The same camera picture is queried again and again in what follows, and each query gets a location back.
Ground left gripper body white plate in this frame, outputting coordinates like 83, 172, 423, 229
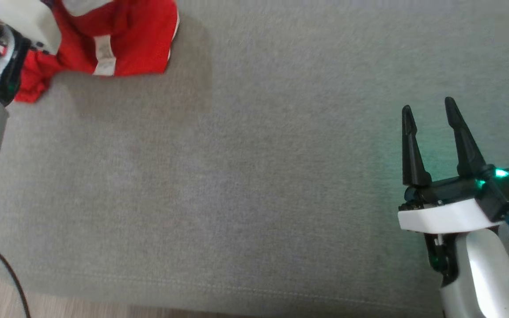
0, 0, 62, 54

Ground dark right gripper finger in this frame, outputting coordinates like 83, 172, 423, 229
444, 97, 487, 178
403, 105, 432, 187

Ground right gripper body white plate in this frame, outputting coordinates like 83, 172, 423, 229
398, 177, 502, 233

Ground red garment with white trim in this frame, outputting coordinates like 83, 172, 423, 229
14, 0, 180, 104

